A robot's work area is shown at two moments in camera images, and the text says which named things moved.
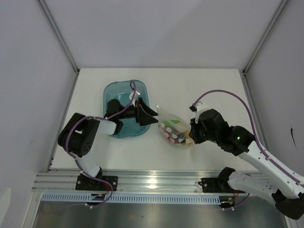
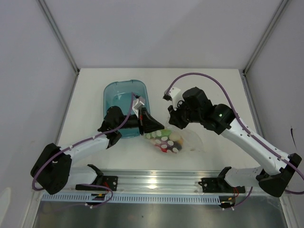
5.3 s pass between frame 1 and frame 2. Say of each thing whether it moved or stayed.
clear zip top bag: moved
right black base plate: stayed
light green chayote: moved
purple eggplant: moved
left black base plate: stayed
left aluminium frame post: stayed
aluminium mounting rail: stayed
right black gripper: moved
